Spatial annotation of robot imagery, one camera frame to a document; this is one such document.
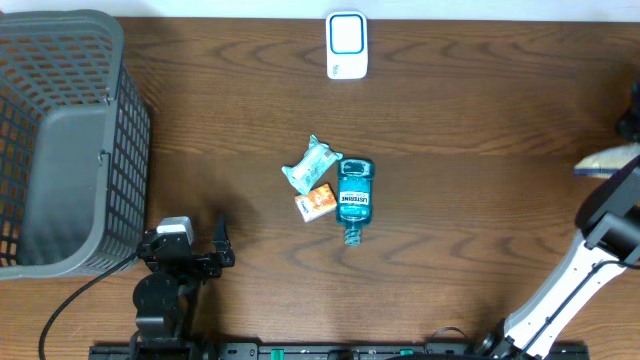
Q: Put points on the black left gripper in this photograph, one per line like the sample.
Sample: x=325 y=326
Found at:
x=224 y=253

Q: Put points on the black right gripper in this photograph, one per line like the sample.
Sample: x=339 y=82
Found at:
x=624 y=128

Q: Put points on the cream snack bag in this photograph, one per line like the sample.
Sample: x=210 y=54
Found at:
x=605 y=163

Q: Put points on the orange small box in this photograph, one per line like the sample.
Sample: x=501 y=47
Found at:
x=317 y=203

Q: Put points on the light green tissue pack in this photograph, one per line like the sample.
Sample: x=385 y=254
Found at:
x=318 y=158

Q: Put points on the teal mouthwash bottle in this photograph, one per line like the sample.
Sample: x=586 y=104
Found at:
x=354 y=198

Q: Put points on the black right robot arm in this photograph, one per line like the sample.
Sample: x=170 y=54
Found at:
x=605 y=245

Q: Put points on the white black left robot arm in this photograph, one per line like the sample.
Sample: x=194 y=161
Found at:
x=166 y=299

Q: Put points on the white barcode scanner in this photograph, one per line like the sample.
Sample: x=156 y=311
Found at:
x=347 y=53

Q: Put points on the grey plastic basket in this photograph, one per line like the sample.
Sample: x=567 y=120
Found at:
x=75 y=146

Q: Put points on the black mounting rail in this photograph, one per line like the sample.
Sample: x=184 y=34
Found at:
x=252 y=351

